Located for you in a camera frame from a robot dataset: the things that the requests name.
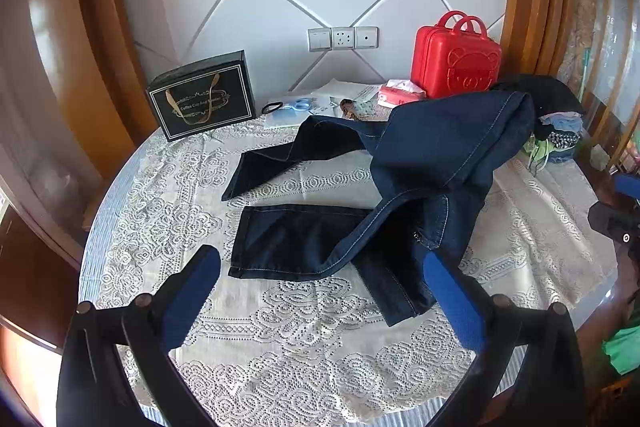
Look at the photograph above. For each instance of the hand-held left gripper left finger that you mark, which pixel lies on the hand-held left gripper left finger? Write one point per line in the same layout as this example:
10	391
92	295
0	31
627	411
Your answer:
192	292

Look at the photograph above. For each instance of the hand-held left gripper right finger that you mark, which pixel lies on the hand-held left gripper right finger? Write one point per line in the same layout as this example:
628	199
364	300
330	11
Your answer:
452	302

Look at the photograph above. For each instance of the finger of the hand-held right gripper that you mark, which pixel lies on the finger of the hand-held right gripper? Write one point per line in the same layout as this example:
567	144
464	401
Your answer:
612	222
629	189

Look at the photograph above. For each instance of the dark blue jeans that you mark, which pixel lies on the dark blue jeans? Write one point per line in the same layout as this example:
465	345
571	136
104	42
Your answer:
425	147

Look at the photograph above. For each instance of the black cloth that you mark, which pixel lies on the black cloth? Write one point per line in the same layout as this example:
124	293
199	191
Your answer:
550	94

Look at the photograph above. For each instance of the green cloth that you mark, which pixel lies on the green cloth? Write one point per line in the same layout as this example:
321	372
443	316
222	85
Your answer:
622	349

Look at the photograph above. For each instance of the white lace tablecloth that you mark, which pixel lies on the white lace tablecloth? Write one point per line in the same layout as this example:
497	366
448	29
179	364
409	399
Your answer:
300	187

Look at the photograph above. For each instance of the beige patterned cloth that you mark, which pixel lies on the beige patterned cloth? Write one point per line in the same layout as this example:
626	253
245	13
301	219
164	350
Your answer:
580	32

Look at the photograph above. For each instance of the black gift bag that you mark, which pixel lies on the black gift bag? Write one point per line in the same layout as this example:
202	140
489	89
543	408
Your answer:
225	107

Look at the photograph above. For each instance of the white plastic packet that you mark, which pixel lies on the white plastic packet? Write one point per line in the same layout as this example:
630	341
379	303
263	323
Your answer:
280	121

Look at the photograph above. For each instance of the pink tissue packet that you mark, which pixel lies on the pink tissue packet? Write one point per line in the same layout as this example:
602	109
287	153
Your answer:
397	97

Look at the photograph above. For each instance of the light blue scissors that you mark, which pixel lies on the light blue scissors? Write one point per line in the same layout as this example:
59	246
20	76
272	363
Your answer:
300	104

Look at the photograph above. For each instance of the brown hair clip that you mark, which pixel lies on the brown hair clip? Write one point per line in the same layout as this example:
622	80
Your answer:
347	108

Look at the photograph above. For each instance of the red toy suitcase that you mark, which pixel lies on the red toy suitcase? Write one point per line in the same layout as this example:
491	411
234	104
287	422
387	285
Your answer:
440	62

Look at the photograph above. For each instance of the white paper sheet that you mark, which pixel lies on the white paper sheet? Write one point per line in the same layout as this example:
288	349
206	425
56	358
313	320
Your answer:
345	89

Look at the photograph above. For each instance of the white wall socket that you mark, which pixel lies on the white wall socket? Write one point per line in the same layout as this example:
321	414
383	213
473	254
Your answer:
343	38

